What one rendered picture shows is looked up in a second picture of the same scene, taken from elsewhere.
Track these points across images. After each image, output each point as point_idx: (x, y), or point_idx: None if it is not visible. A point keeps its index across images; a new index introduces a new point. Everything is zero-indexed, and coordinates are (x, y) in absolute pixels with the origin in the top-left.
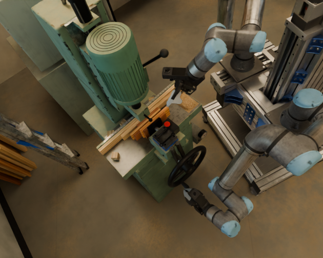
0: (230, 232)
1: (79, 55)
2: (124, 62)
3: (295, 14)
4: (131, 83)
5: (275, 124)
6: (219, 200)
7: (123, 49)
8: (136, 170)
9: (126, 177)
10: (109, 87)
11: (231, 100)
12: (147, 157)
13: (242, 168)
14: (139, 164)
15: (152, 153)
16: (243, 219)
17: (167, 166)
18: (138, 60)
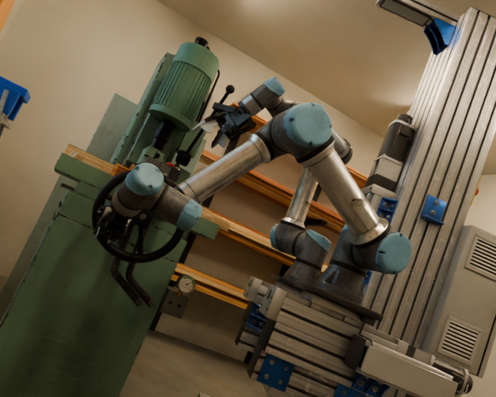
0: (144, 164)
1: (159, 83)
2: (198, 58)
3: (368, 177)
4: (184, 85)
5: None
6: None
7: (206, 50)
8: (77, 176)
9: (60, 165)
10: (163, 83)
11: (257, 328)
12: (106, 182)
13: (227, 158)
14: (91, 173)
15: (116, 187)
16: None
17: (90, 282)
18: (205, 80)
